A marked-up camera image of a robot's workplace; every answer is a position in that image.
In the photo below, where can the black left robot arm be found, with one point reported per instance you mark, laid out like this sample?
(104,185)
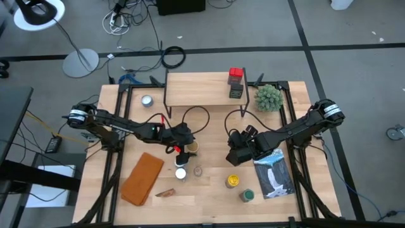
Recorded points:
(110,123)

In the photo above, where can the dark green spice box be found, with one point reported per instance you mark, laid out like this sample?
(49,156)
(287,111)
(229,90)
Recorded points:
(236,91)

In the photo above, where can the black power adapter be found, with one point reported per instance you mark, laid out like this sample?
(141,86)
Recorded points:
(53,144)

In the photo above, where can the black box on floor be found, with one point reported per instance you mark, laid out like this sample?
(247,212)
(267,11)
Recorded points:
(180,6)

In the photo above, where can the small silver tin candle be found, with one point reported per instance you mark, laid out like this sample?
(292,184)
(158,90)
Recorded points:
(147,100)

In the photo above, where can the waterfall picture book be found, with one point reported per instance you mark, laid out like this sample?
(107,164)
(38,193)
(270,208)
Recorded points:
(275,180)

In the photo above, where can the small cork-stoppered saffron jar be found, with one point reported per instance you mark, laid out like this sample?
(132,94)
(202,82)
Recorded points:
(198,171)

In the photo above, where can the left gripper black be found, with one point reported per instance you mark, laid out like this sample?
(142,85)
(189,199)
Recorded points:
(180,134)

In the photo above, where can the grey caster wheel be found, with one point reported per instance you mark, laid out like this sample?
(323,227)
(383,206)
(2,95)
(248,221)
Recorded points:
(394,133)

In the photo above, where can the white floor object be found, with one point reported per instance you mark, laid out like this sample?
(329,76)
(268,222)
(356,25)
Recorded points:
(341,3)

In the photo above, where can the wooden shelf with black legs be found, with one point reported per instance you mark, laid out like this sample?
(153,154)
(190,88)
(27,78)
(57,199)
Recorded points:
(202,90)

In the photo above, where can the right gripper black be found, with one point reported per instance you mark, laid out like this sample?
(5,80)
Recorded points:
(243,152)

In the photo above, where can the green-lid spice jar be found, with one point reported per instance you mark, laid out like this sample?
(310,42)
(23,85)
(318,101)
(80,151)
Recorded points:
(247,195)

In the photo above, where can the artificial green plant in pot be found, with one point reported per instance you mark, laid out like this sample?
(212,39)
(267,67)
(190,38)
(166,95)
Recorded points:
(269,98)

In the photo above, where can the yellow-lid spice jar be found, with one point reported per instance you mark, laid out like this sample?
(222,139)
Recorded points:
(233,180)

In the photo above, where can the folded orange cloth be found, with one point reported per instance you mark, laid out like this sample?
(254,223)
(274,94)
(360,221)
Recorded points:
(142,179)

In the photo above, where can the white-lid glass spice jar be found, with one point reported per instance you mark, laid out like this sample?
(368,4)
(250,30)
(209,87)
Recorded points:
(180,173)
(181,163)

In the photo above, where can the red-lid spice tin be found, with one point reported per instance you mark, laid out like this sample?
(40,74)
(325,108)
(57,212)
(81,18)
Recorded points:
(235,74)

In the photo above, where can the white panel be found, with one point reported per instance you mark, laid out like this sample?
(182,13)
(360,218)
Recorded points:
(50,193)

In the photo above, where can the white floor lamp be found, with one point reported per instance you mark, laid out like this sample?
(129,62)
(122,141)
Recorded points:
(80,63)

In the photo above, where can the black metal rig frame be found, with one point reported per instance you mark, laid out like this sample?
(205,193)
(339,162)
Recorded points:
(142,85)

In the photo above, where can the black chair wheel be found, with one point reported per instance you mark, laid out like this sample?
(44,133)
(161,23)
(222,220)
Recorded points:
(3,68)

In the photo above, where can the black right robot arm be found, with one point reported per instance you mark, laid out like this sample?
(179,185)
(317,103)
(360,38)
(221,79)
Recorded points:
(300,126)

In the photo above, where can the black support beam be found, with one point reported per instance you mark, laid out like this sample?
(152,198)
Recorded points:
(31,175)

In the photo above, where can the brown-lid spice jar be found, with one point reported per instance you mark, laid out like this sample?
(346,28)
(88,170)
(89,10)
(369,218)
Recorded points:
(193,147)

